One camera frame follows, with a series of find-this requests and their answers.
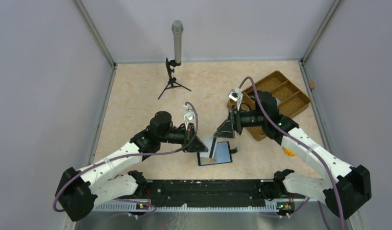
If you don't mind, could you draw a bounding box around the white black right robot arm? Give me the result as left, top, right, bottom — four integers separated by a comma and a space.
213, 88, 371, 219

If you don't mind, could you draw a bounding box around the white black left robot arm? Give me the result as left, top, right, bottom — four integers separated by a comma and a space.
53, 109, 208, 222

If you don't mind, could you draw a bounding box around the grey microphone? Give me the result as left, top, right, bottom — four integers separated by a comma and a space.
171, 20, 184, 66

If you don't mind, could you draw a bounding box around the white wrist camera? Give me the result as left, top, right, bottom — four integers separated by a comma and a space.
183, 104, 195, 129
228, 88, 243, 102

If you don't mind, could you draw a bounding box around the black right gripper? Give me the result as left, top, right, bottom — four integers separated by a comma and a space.
213, 104, 266, 138

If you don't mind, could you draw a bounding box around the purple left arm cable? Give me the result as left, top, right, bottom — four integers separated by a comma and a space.
53, 101, 200, 219

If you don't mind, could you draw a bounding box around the small wooden wall block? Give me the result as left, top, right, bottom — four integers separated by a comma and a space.
308, 80, 315, 90

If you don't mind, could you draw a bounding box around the woven wicker divided tray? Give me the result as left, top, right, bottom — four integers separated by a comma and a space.
226, 70, 311, 141

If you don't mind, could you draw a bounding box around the gold credit card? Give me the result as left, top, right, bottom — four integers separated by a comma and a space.
200, 157, 215, 165

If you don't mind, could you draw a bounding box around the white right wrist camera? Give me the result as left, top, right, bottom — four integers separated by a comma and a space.
228, 88, 243, 102

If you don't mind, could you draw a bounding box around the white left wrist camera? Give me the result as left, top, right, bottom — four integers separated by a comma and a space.
183, 104, 195, 129

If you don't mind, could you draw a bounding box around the black mini tripod stand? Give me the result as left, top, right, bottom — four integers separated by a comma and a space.
157, 58, 191, 100

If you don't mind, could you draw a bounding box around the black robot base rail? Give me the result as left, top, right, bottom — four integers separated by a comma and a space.
135, 179, 289, 208

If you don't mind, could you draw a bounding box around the red yellow emergency stop button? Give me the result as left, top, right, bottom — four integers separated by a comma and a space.
283, 148, 296, 157

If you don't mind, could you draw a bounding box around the black leather card holder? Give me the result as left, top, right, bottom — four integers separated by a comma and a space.
197, 137, 238, 166

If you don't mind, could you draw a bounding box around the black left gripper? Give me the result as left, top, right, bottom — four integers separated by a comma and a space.
159, 122, 208, 152

